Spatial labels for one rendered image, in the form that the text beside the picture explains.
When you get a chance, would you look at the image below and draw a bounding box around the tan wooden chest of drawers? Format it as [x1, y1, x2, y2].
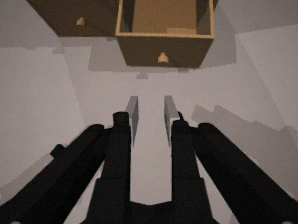
[26, 0, 218, 37]

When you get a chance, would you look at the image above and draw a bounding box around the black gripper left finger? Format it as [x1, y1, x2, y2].
[0, 96, 139, 224]

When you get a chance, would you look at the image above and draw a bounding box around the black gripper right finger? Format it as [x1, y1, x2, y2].
[164, 96, 298, 224]

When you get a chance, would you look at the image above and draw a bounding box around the brown wooden drawer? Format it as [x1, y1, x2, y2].
[31, 0, 119, 36]
[115, 0, 215, 68]

